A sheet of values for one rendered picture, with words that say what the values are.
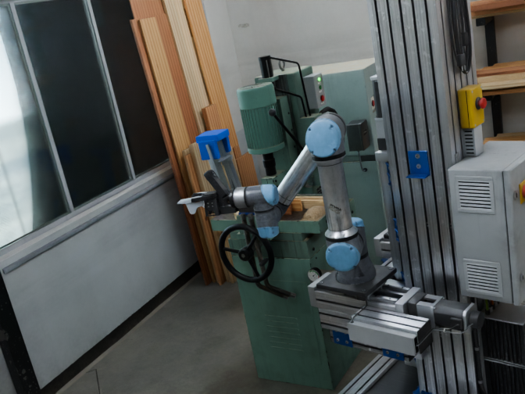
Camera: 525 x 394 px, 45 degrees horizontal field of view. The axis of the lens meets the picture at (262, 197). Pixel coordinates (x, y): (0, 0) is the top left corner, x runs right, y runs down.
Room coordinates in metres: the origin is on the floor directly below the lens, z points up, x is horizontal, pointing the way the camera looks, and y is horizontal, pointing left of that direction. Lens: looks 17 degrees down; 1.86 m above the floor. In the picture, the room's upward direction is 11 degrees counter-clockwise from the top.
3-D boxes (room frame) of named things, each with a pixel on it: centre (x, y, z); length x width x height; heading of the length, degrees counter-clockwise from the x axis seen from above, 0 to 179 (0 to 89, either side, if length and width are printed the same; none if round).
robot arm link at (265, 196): (2.16, 0.00, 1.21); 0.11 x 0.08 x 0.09; 71
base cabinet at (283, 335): (3.06, -0.13, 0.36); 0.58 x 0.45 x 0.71; 147
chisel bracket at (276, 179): (2.98, -0.08, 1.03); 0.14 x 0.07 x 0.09; 147
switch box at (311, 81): (3.15, -0.36, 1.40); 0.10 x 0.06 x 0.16; 147
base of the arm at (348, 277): (2.21, -0.29, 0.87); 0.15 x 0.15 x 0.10
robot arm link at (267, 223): (2.18, 0.00, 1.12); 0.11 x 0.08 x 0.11; 161
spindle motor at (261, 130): (2.96, -0.06, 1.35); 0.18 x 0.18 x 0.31
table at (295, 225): (2.87, 0.00, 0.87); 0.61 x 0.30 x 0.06; 57
